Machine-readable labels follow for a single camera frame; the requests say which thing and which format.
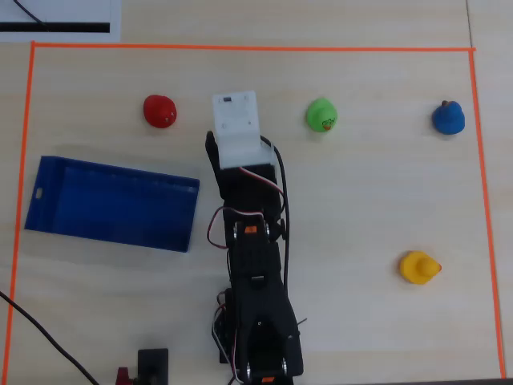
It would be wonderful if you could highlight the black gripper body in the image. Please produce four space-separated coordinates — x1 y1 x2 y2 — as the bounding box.
219 163 286 220

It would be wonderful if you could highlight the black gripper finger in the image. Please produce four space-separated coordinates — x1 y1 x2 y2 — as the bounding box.
204 131 226 198

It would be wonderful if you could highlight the red rubber duck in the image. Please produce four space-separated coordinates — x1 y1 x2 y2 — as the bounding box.
143 94 178 129

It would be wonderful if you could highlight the green rubber duck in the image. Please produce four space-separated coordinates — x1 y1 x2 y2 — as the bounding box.
305 97 339 133

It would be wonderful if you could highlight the blue plastic box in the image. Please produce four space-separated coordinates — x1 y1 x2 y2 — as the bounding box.
23 155 200 253

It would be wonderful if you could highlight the yellow rubber duck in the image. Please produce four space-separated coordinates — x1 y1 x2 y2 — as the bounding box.
399 250 443 286

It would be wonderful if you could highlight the blue rubber duck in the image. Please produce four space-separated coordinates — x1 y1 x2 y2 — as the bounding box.
431 100 467 136

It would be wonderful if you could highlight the orange tape strip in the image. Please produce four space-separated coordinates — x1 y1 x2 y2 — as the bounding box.
0 42 37 385
30 41 477 54
468 50 507 380

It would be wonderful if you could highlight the black table clamp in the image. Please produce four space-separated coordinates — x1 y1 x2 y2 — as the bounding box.
137 348 170 385

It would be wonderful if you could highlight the white sheet with black bar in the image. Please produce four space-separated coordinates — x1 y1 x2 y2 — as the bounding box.
0 0 122 43

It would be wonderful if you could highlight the red white servo wire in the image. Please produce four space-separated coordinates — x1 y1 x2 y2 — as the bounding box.
211 291 244 384
206 205 266 250
239 166 286 198

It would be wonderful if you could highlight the black camera cable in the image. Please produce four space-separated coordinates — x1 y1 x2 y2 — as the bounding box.
260 135 292 284

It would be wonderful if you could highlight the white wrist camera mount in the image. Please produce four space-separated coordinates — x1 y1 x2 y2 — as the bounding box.
212 91 278 169

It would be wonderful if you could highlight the thin black cable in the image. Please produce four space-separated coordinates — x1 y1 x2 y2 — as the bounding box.
13 0 48 27

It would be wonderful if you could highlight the thick black cable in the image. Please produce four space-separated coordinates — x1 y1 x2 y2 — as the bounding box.
0 291 99 385

